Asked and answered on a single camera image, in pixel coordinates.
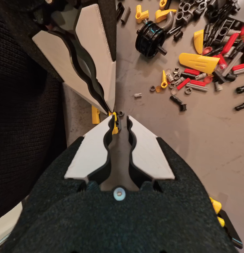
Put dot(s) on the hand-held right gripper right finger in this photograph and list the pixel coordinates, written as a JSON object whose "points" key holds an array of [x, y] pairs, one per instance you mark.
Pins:
{"points": [[149, 158]]}

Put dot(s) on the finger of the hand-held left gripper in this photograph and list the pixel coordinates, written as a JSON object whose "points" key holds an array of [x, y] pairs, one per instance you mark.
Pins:
{"points": [[54, 55], [94, 39]]}

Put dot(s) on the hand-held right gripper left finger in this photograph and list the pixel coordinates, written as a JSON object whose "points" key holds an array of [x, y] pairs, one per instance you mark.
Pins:
{"points": [[88, 158]]}

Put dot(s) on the yellow curved toy brick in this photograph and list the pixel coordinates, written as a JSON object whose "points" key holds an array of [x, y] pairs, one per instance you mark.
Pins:
{"points": [[114, 131], [95, 116]]}

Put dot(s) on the grey toy beam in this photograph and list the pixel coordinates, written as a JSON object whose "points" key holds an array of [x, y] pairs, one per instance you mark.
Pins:
{"points": [[118, 123]]}

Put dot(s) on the pile of toy building pieces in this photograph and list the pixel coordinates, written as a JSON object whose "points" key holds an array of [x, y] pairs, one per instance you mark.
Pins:
{"points": [[193, 82]]}

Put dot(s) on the black toy wheel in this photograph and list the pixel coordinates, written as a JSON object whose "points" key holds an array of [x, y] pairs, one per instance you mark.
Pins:
{"points": [[149, 39]]}

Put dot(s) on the small grey toy pin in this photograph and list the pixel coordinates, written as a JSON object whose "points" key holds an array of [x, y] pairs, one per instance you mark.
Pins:
{"points": [[138, 95]]}

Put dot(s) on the large yellow toy panel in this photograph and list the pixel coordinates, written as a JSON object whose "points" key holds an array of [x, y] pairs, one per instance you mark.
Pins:
{"points": [[197, 62]]}

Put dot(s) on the small yellow brick assembly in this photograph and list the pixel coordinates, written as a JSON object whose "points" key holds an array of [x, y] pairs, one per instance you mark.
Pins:
{"points": [[228, 227]]}

